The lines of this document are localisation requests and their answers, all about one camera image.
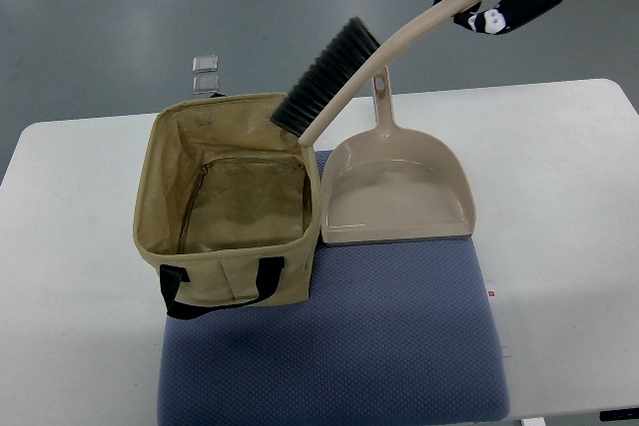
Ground yellow fabric bag black handles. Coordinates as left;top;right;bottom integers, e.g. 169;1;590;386
133;93;321;319

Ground upper silver floor plate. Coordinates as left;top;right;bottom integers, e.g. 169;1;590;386
192;54;219;74

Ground beige hand broom black bristles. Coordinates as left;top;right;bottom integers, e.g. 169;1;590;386
271;0;481;148

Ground blue quilted mat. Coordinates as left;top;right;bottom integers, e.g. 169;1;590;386
157;149;511;426

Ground beige plastic dustpan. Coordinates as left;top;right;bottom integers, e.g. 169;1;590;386
321;68;476;244

